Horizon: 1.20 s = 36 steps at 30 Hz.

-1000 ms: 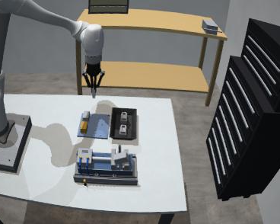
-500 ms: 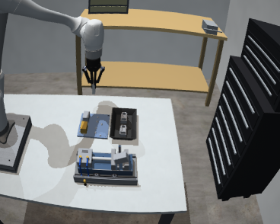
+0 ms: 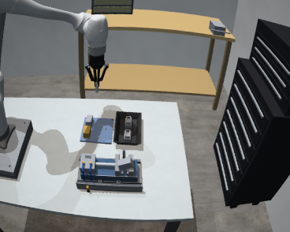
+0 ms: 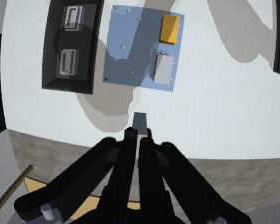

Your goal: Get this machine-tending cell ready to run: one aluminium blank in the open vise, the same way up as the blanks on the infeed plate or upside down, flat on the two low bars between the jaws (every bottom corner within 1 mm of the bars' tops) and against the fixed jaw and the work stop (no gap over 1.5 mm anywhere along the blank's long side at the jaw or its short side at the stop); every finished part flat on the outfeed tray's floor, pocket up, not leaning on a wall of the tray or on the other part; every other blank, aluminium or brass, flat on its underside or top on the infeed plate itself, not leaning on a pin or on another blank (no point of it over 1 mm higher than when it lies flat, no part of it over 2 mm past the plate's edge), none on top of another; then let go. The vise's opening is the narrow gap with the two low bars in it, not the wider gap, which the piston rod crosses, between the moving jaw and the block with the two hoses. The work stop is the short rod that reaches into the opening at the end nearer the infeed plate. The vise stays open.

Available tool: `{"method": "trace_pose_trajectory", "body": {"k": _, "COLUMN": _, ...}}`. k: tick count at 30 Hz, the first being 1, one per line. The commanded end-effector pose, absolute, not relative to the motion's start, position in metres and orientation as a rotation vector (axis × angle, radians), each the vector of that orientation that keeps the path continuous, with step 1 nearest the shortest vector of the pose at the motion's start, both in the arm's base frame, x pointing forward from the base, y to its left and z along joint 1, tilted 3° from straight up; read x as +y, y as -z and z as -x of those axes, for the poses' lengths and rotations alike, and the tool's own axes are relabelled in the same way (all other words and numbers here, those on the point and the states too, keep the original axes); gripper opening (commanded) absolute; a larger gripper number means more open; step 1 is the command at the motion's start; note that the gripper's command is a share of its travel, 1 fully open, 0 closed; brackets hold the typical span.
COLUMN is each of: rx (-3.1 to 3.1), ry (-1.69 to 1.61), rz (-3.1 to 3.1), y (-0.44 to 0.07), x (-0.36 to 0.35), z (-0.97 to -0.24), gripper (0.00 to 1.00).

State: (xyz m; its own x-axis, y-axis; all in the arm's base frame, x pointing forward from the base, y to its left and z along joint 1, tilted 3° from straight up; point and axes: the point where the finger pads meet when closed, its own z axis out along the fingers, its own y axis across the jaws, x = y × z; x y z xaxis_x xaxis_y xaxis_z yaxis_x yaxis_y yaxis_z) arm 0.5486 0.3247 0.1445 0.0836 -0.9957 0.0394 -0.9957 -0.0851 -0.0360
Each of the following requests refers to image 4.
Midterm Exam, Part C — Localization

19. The yellow rectangular block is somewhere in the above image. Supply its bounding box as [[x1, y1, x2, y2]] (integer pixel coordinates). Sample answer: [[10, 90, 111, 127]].
[[158, 14, 180, 45]]

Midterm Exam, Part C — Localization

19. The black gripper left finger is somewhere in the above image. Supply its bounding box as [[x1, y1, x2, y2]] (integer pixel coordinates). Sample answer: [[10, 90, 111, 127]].
[[14, 112, 140, 224]]

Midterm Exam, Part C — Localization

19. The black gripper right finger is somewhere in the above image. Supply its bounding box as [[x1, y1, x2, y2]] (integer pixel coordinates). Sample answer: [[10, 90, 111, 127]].
[[137, 112, 252, 224]]

